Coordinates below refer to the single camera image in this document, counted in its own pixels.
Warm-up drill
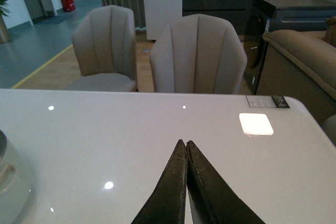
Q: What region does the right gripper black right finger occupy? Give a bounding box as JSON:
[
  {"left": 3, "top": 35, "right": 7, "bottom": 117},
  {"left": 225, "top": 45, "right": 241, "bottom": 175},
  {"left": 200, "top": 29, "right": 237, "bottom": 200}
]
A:
[{"left": 186, "top": 141, "right": 264, "bottom": 223}]

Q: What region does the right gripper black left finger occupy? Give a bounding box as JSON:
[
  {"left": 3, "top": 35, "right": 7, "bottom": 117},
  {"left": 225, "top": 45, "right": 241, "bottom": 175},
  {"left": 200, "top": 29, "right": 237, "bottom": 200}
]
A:
[{"left": 132, "top": 140, "right": 187, "bottom": 223}]

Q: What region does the white electric cooking pot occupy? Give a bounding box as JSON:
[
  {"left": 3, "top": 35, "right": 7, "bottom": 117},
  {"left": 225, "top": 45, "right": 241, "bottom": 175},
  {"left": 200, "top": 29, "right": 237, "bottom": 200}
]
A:
[{"left": 1, "top": 132, "right": 32, "bottom": 223}]

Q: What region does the label sticker on table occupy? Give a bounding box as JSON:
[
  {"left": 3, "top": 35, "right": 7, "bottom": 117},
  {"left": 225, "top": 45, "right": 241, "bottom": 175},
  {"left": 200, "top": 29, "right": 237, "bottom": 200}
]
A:
[{"left": 246, "top": 95, "right": 290, "bottom": 109}]

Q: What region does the beige chair on right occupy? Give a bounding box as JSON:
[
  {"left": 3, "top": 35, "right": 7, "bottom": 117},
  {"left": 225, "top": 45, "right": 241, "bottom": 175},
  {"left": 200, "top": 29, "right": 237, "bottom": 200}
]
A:
[{"left": 150, "top": 14, "right": 247, "bottom": 94}]

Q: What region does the beige chair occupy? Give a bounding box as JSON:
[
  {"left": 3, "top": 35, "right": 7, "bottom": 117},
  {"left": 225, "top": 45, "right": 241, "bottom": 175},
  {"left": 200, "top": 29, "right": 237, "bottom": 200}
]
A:
[
  {"left": 150, "top": 14, "right": 247, "bottom": 94},
  {"left": 66, "top": 5, "right": 138, "bottom": 92}
]

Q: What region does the beige sofa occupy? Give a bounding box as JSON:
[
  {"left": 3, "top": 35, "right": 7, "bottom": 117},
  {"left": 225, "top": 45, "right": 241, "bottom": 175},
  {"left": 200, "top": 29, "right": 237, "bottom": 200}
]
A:
[{"left": 257, "top": 16, "right": 335, "bottom": 125}]

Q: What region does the beige chair on left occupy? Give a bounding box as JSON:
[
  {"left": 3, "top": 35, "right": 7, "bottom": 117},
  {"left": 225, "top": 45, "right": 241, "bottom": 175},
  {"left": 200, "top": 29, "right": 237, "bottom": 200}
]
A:
[{"left": 66, "top": 5, "right": 138, "bottom": 92}]

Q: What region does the black appliance box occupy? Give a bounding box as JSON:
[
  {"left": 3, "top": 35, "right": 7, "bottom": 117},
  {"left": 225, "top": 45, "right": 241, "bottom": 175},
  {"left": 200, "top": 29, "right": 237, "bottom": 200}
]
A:
[{"left": 244, "top": 0, "right": 335, "bottom": 94}]

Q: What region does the red fire extinguisher box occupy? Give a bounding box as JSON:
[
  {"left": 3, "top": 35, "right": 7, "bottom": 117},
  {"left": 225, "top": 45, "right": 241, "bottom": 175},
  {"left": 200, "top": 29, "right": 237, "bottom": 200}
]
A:
[{"left": 61, "top": 0, "right": 76, "bottom": 12}]

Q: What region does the potted green plant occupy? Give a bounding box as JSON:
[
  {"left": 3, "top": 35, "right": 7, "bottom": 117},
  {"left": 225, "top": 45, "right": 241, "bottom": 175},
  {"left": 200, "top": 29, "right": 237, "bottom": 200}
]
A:
[{"left": 0, "top": 0, "right": 11, "bottom": 44}]

